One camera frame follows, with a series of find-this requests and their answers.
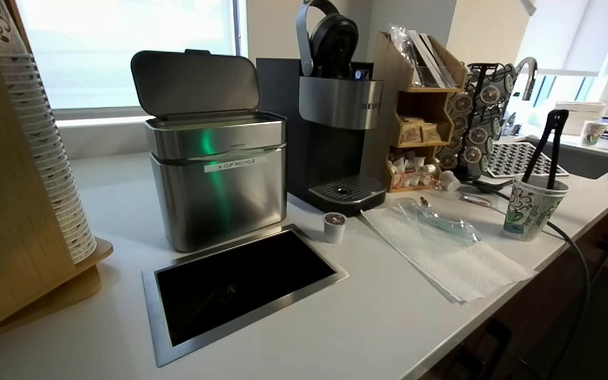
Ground green printed paper cup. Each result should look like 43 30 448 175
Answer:
502 175 570 240

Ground black straw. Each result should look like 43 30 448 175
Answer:
522 107 572 190

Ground small printed paper cup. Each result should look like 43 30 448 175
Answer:
581 118 608 149

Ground wooden cup dispenser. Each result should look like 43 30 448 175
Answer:
0 0 113 345

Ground loose white coffee pod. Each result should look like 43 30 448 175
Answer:
320 210 348 245

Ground black silver coffee machine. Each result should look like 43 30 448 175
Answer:
255 0 390 218

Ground stainless steel lidded bin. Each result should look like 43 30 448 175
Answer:
129 47 290 254

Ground steel framed counter chute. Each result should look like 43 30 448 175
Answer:
142 225 348 369

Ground wooden condiment organizer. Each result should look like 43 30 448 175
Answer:
370 26 469 194

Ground clear plastic wrapper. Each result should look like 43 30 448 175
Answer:
396 194 484 247

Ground black white patterned tray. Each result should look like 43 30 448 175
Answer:
481 137 572 179

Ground chrome faucet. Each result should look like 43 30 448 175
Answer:
512 55 540 103

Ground stacked white paper cups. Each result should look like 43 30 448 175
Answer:
0 0 100 267

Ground steel sink basin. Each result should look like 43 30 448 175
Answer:
522 134 608 181

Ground black wire pod carousel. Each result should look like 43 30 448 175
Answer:
436 61 519 184

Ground dark power cable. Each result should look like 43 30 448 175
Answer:
459 192 595 380

